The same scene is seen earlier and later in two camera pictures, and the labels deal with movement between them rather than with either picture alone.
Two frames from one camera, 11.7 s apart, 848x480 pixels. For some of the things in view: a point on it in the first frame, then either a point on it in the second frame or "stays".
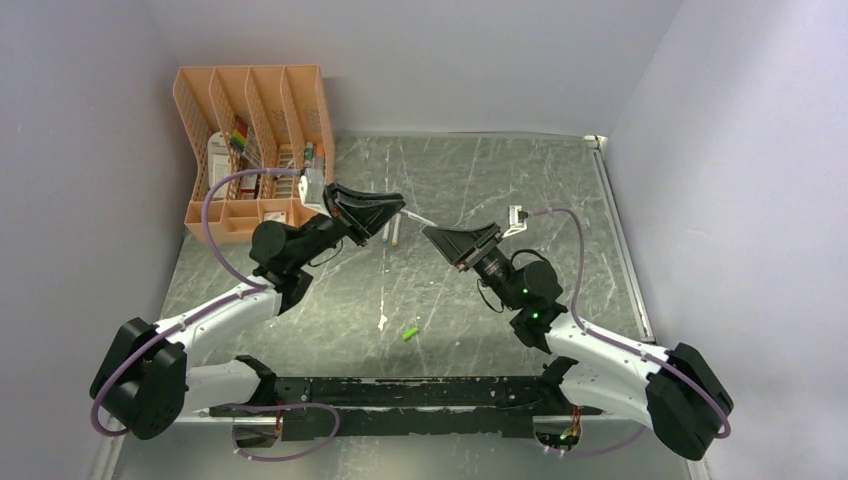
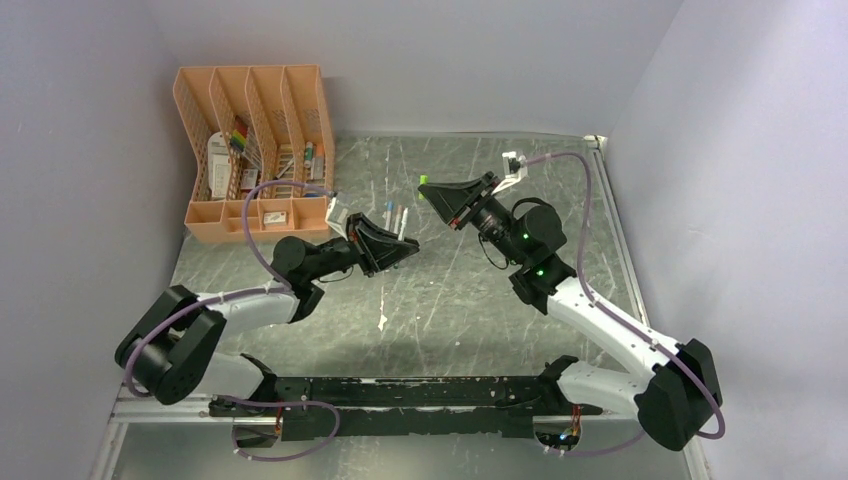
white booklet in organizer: (219, 164) stays
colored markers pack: (239, 134) stays
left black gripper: (369, 211) to (365, 238)
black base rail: (409, 407) stays
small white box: (275, 216) stays
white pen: (417, 218) to (401, 234)
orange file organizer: (252, 117) stays
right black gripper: (458, 245) to (452, 199)
